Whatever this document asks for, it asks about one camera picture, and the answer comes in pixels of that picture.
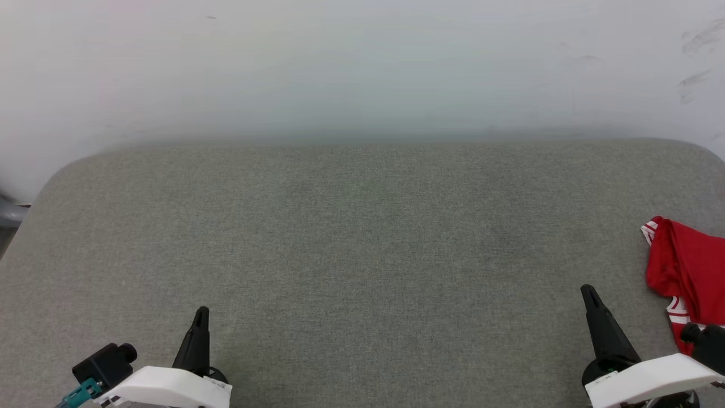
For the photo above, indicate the red and white basketball jersey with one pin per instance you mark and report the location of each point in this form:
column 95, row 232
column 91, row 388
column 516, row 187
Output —
column 688, row 272

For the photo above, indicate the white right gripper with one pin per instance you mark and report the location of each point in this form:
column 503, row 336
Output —
column 640, row 382

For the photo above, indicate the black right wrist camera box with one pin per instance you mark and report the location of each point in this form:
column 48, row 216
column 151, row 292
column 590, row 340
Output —
column 711, row 345

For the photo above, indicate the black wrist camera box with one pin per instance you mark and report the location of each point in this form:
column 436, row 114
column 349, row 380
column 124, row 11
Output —
column 105, row 365
column 711, row 345

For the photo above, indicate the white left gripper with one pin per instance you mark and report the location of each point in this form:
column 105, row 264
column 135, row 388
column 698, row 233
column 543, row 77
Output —
column 164, row 391

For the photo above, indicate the grey metal leg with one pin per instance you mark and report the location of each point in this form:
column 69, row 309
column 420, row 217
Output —
column 10, row 212

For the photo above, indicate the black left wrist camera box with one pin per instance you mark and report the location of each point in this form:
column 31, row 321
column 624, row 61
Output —
column 105, row 365

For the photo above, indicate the grey fabric sofa cushion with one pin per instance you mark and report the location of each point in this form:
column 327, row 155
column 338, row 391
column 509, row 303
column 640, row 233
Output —
column 362, row 255

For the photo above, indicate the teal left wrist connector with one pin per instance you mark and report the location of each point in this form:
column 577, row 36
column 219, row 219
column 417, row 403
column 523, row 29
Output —
column 82, row 392

